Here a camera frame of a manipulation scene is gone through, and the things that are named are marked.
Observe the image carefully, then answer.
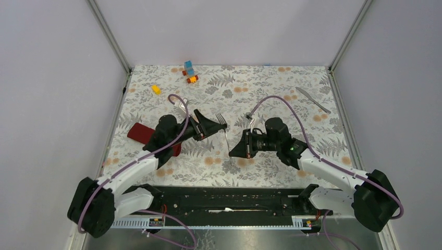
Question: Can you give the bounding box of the yellow toy block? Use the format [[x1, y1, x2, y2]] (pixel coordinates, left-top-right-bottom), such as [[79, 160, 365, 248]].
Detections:
[[151, 85, 161, 95]]

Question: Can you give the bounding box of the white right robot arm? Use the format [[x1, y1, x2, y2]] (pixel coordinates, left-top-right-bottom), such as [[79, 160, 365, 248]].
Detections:
[[229, 118, 401, 232]]

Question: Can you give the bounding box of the slotted cable duct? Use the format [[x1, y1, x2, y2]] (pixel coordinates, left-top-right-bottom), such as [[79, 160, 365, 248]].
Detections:
[[110, 216, 313, 231]]

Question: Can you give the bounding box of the left aluminium frame post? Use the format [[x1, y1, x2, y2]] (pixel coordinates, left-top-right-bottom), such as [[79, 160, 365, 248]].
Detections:
[[86, 0, 132, 74]]

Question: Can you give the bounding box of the silver table knife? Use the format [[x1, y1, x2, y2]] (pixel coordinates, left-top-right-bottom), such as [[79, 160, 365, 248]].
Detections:
[[296, 87, 332, 114]]

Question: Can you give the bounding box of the aluminium frame post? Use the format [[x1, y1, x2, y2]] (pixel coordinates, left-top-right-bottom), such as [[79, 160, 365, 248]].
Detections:
[[328, 0, 374, 74], [86, 0, 132, 74]]

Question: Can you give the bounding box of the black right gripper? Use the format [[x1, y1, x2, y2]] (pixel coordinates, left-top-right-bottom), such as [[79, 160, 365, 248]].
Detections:
[[229, 128, 280, 159]]

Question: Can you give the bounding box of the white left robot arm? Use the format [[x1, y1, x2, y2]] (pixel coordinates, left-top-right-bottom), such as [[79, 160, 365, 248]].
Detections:
[[67, 98, 227, 238]]

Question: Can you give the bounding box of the silver fork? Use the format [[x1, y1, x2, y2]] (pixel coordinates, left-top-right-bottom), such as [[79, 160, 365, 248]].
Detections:
[[215, 113, 230, 153]]

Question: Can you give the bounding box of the blue orange toy car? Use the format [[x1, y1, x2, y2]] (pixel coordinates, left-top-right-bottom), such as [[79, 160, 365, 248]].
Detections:
[[182, 60, 199, 83]]

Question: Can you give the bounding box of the floral patterned tablecloth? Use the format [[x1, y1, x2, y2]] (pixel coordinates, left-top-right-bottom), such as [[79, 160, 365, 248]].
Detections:
[[102, 65, 353, 188]]

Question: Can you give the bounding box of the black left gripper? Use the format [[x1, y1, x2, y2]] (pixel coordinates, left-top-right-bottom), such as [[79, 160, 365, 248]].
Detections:
[[169, 109, 224, 147]]

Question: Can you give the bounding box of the red cloth napkin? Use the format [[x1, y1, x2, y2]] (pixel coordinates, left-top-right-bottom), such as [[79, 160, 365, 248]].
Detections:
[[127, 122, 177, 152]]

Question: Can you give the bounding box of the right aluminium frame post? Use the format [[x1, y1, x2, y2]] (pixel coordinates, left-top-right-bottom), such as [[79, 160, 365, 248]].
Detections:
[[328, 0, 374, 74]]

